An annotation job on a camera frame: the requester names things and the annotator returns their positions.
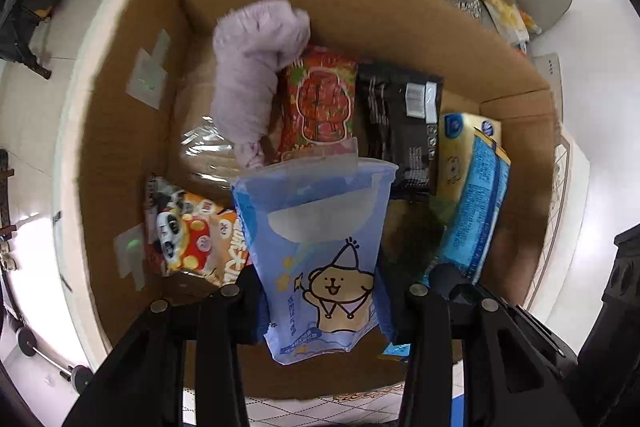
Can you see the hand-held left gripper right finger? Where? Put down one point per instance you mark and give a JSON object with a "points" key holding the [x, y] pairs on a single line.
{"points": [[425, 312]]}

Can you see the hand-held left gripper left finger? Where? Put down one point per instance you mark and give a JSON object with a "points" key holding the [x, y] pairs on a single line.
{"points": [[220, 317]]}

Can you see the orange panda snack packet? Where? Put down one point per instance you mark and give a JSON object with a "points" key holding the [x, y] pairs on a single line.
{"points": [[190, 232]]}

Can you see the blue wet wipes pack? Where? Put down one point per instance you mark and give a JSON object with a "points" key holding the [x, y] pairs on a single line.
{"points": [[320, 257]]}

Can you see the long blue packet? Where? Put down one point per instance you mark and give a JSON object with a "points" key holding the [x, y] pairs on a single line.
{"points": [[480, 197]]}

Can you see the yellow tissue pack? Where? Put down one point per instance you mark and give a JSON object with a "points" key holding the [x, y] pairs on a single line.
{"points": [[460, 157]]}

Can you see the black snack packet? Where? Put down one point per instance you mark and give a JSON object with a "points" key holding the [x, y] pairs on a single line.
{"points": [[395, 132]]}

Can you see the cardboard box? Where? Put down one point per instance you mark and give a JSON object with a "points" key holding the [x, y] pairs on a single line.
{"points": [[125, 132]]}

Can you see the red snack packet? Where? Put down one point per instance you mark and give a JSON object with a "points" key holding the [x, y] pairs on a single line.
{"points": [[320, 107]]}

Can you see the floral diamond pattern tablecloth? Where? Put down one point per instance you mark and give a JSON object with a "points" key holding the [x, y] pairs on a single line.
{"points": [[350, 412]]}

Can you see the white panel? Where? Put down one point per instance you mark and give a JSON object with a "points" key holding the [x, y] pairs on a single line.
{"points": [[547, 69]]}

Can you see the yellow plastic bag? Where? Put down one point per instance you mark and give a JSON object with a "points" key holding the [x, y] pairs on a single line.
{"points": [[505, 7]]}

